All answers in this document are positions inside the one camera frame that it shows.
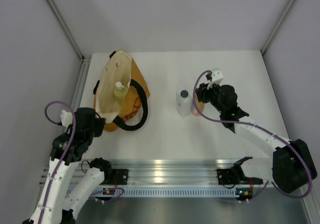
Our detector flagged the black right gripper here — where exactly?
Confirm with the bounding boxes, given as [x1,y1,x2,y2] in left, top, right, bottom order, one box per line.
[194,80,225,114]

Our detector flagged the orange bottle pink cap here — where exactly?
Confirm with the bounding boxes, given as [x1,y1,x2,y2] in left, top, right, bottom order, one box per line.
[191,94,205,116]

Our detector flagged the white bottle grey cap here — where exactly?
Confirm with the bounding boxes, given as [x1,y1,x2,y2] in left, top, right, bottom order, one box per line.
[175,89,193,118]

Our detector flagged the orange canvas tote bag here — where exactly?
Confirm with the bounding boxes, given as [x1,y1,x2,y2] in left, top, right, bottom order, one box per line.
[93,50,151,132]

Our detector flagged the green pump bottle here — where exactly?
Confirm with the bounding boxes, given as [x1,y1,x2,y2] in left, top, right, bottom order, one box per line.
[113,81,128,106]

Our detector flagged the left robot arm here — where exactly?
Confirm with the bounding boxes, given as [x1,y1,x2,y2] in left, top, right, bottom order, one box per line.
[24,107,113,224]

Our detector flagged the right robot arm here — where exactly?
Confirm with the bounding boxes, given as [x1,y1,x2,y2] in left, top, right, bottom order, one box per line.
[193,83,318,195]

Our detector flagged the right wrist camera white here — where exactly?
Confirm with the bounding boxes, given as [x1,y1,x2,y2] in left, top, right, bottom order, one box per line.
[205,68,224,89]

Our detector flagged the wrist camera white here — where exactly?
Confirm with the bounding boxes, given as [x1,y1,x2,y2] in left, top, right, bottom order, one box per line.
[60,110,74,128]
[205,68,224,89]

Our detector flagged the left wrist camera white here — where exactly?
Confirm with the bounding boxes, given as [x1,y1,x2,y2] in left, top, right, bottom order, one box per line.
[60,110,74,128]

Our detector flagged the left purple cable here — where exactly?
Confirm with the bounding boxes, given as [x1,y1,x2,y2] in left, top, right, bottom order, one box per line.
[37,100,77,224]

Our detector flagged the purple cable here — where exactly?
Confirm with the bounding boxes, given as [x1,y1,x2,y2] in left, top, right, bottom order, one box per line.
[37,100,77,224]
[192,70,314,205]

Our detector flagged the aluminium frame left rail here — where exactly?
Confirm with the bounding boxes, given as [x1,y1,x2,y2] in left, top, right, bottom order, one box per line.
[45,0,92,109]

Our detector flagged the perforated cable tray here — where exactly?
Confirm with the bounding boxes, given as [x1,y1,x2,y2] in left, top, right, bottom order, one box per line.
[67,186,241,198]

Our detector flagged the aluminium front rail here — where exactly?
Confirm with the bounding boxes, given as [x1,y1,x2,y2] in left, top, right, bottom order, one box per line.
[38,158,313,187]

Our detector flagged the right frame rail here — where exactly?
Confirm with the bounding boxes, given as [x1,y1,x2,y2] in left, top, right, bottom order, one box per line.
[260,0,297,57]

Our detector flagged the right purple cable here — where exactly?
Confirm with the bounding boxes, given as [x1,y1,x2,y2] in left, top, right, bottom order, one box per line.
[192,70,314,205]

